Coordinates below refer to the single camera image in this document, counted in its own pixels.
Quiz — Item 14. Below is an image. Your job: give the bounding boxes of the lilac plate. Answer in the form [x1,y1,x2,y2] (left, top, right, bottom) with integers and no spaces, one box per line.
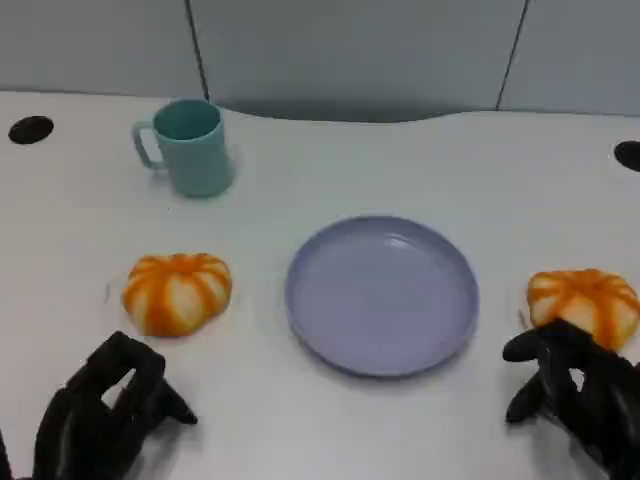
[284,214,481,379]

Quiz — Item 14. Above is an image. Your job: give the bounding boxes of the pale green mug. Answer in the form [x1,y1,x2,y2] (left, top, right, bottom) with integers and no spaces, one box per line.
[131,98,236,199]

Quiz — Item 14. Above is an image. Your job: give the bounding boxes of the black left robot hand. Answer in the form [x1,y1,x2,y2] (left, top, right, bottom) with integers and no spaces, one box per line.
[32,330,199,480]

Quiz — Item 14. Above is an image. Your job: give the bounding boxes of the black table cable hole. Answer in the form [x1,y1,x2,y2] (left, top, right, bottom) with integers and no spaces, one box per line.
[7,115,55,146]
[613,140,640,174]

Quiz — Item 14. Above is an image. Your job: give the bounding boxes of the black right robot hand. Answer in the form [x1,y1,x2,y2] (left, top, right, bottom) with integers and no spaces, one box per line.
[502,319,640,480]

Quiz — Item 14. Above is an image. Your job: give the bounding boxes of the orange and white bread roll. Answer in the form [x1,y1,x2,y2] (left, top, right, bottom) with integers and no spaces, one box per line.
[122,252,234,339]
[527,268,640,351]

